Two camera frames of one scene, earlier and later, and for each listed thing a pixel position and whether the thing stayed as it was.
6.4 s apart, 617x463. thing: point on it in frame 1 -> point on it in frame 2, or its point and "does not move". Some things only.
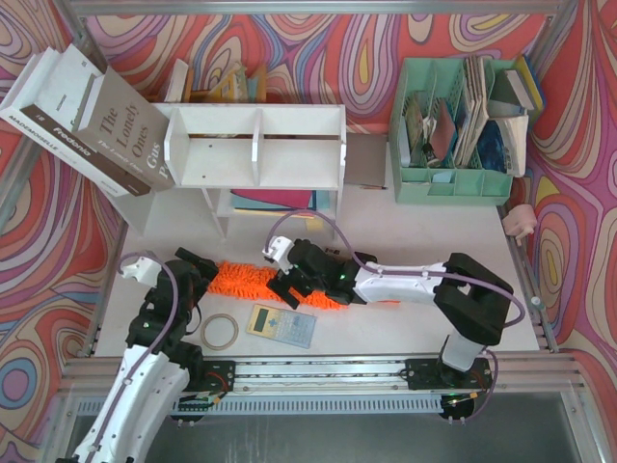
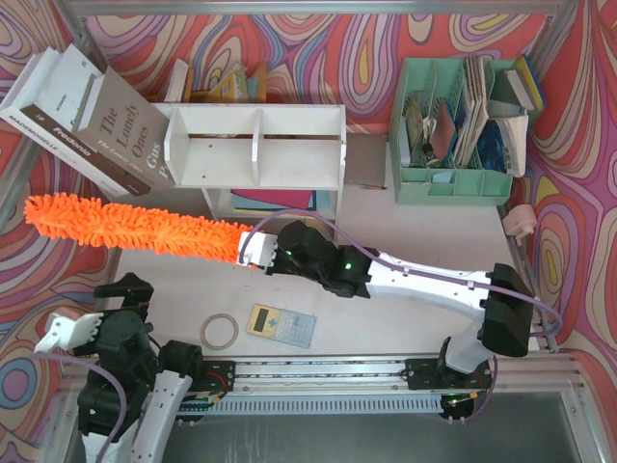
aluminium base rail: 412,375 does not move
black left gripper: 191,272 -> 124,299
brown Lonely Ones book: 126,129 does not move
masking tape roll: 219,347 does not move
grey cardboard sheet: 364,161 does not move
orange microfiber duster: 254,280 -> 106,224
